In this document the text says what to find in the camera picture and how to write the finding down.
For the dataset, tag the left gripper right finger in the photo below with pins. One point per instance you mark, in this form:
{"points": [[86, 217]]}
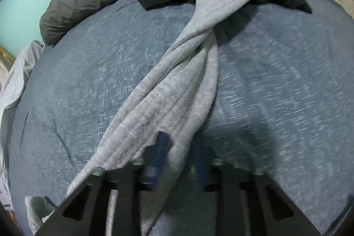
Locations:
{"points": [[247, 204]]}

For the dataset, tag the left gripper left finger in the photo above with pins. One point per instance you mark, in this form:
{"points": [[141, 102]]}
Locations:
{"points": [[85, 211]]}

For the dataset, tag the blue patterned bed sheet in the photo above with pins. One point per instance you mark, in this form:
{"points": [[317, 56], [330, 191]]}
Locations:
{"points": [[284, 101]]}

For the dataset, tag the light grey blanket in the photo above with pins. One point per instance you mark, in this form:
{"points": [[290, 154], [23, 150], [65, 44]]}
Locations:
{"points": [[10, 97]]}

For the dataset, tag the wooden furniture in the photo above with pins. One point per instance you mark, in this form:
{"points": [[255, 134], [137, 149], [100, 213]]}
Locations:
{"points": [[7, 58]]}

